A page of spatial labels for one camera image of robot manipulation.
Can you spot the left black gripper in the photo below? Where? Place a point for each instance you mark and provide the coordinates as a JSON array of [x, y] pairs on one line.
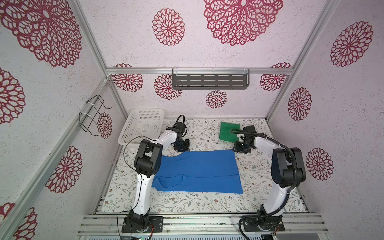
[[186, 147]]

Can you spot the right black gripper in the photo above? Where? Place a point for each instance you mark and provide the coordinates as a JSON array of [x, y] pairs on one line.
[[237, 149]]

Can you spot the green tank top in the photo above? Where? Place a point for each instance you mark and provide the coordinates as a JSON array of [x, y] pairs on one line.
[[225, 132]]

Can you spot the blue tank top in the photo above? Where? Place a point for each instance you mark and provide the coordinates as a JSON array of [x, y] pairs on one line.
[[206, 172]]

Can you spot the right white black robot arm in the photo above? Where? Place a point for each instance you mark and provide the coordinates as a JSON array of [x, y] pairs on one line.
[[287, 170]]

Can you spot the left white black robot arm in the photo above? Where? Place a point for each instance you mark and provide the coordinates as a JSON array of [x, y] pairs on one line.
[[147, 164]]

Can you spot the white plastic basket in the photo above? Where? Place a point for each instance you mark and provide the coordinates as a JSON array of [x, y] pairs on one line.
[[142, 122]]

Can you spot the grey slotted wall shelf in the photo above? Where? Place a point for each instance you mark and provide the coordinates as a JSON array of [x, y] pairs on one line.
[[181, 81]]

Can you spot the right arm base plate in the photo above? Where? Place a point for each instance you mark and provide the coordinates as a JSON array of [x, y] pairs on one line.
[[263, 224]]

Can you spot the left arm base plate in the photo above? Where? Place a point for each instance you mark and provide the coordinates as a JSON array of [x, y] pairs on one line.
[[152, 224]]

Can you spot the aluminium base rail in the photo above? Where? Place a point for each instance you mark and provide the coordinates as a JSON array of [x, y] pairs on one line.
[[202, 224]]

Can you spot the black wire wall rack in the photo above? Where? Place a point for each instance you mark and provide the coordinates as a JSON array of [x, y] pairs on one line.
[[89, 116]]

